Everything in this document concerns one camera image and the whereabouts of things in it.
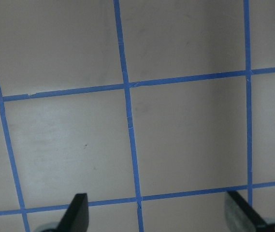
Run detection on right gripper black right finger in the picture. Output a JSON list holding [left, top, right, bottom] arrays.
[[224, 191, 267, 232]]

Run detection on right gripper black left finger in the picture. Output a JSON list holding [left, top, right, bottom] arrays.
[[55, 193, 89, 232]]

